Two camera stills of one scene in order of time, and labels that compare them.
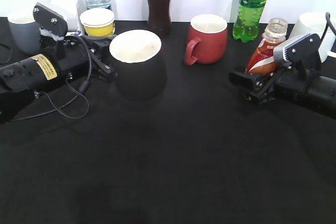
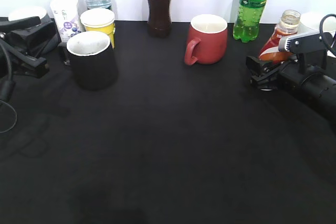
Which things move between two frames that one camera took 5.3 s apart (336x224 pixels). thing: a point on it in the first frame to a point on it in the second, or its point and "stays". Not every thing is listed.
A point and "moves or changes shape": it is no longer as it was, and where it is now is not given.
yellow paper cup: x=98 y=22 stays
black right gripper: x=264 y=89 to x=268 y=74
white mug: x=322 y=24 stays
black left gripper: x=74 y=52 to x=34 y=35
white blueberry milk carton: x=67 y=6 stays
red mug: x=208 y=44 stays
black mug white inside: x=139 y=65 moves or changes shape
